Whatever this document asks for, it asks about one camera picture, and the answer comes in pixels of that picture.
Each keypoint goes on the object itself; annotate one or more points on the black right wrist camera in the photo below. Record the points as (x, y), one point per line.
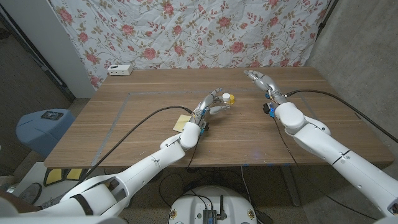
(267, 109)

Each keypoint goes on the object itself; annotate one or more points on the white power strip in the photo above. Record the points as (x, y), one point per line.
(119, 70)

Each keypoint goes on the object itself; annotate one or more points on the grey shoe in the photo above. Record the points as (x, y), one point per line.
(29, 193)

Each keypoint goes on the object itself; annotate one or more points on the grey table leg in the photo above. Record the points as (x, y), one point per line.
(290, 186)

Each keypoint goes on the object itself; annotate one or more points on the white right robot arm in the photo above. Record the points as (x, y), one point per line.
(342, 158)

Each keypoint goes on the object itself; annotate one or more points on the black power brick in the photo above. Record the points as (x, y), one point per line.
(264, 217)

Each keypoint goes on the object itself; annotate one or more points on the yellow and black mat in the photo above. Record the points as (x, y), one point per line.
(54, 175)

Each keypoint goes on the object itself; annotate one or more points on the white table leg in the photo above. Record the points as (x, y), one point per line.
(130, 203)

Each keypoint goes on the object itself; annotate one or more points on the black phone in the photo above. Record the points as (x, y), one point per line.
(52, 115)

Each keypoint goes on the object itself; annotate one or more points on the blue stool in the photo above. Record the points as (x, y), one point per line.
(43, 133)

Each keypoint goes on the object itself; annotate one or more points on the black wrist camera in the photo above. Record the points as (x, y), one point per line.
(204, 127)
(267, 109)

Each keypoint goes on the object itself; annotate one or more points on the floral backdrop cloth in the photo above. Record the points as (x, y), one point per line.
(186, 31)

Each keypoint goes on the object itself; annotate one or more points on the clear medicine bottle white cap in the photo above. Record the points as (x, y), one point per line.
(226, 97)

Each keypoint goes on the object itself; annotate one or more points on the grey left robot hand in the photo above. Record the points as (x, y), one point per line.
(205, 102)

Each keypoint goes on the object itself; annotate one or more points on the white robot torso base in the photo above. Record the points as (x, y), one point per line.
(192, 205)

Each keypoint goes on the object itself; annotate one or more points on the black backdrop pole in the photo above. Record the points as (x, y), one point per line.
(326, 14)

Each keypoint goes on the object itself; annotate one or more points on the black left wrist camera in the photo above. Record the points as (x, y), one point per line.
(204, 127)

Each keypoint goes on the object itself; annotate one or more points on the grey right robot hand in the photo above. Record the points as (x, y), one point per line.
(264, 82)

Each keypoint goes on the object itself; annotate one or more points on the yellow sticky note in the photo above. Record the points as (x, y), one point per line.
(181, 122)

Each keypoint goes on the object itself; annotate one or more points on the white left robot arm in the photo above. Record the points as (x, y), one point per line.
(146, 168)

